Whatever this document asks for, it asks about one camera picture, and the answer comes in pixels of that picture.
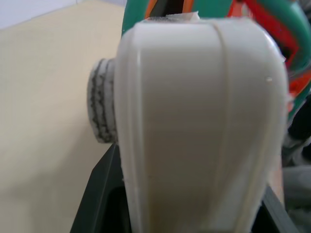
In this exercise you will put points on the orange and teal backpack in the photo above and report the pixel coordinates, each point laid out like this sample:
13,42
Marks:
291,36

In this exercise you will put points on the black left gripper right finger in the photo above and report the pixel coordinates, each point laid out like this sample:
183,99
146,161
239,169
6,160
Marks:
277,213

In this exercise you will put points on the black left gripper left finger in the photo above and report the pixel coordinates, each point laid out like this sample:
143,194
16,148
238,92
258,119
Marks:
97,194

